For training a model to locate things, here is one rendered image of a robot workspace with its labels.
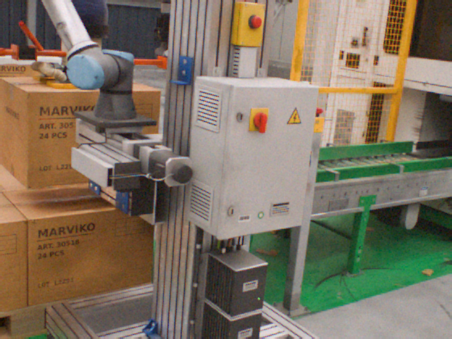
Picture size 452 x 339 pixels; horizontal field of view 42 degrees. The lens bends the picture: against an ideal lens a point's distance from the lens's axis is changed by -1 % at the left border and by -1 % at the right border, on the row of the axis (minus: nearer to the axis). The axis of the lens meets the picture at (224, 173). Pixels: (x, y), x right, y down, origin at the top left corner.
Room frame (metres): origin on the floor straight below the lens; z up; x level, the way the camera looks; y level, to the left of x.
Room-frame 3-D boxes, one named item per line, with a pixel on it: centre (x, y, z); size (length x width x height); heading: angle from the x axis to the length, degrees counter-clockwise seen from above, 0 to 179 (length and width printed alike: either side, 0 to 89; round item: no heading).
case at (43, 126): (2.62, 0.67, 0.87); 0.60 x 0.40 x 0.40; 126
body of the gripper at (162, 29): (2.57, 0.30, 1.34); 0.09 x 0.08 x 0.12; 126
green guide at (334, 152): (3.95, -0.72, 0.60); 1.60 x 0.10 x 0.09; 126
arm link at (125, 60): (2.09, 0.41, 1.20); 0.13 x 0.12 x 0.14; 156
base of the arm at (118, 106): (2.10, 0.41, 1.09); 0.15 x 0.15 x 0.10
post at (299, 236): (2.77, -0.40, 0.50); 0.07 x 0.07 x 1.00; 36
